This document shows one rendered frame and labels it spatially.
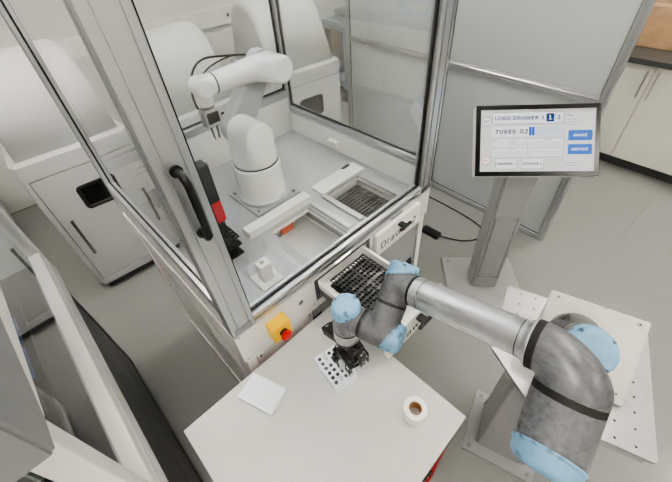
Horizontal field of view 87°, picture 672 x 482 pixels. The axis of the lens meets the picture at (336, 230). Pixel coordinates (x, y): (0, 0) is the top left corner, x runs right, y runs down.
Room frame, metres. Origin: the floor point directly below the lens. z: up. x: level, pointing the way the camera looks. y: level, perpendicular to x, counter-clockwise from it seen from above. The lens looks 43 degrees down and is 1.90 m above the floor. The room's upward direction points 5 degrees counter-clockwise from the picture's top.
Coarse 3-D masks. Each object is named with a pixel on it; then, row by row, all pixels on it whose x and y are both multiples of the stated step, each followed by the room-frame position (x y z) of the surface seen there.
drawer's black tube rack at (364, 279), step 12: (360, 264) 0.89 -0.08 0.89; (372, 264) 0.88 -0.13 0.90; (336, 276) 0.83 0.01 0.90; (348, 276) 0.83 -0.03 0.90; (360, 276) 0.82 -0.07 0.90; (372, 276) 0.82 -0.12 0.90; (384, 276) 0.82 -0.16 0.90; (336, 288) 0.81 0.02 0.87; (348, 288) 0.77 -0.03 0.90; (360, 288) 0.77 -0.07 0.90; (372, 288) 0.77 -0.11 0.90; (360, 300) 0.74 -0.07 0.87; (372, 300) 0.72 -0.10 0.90
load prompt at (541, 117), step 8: (496, 112) 1.46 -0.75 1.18; (504, 112) 1.45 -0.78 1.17; (512, 112) 1.45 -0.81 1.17; (520, 112) 1.44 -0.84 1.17; (528, 112) 1.44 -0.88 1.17; (536, 112) 1.43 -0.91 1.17; (544, 112) 1.43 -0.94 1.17; (552, 112) 1.42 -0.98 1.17; (560, 112) 1.42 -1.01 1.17; (496, 120) 1.44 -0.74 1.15; (504, 120) 1.43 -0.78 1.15; (512, 120) 1.43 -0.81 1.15; (520, 120) 1.42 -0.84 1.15; (528, 120) 1.42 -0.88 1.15; (536, 120) 1.41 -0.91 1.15; (544, 120) 1.41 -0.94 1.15; (552, 120) 1.40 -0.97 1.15; (560, 120) 1.40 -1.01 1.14
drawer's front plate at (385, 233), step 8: (408, 208) 1.15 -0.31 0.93; (416, 208) 1.16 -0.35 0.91; (400, 216) 1.10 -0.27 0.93; (408, 216) 1.13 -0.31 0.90; (416, 216) 1.17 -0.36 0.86; (392, 224) 1.06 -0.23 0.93; (384, 232) 1.02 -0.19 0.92; (392, 232) 1.06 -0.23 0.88; (400, 232) 1.09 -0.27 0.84; (376, 240) 0.99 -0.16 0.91; (384, 240) 1.02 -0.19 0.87; (392, 240) 1.06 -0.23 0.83; (376, 248) 0.99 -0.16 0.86; (384, 248) 1.02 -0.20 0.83
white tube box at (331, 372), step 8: (328, 352) 0.60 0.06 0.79; (320, 360) 0.58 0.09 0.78; (320, 368) 0.54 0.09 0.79; (328, 368) 0.54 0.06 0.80; (336, 368) 0.54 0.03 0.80; (328, 376) 0.51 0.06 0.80; (336, 376) 0.51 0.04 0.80; (344, 376) 0.52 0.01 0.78; (352, 376) 0.51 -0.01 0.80; (336, 384) 0.50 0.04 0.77; (344, 384) 0.49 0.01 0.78; (336, 392) 0.47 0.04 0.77
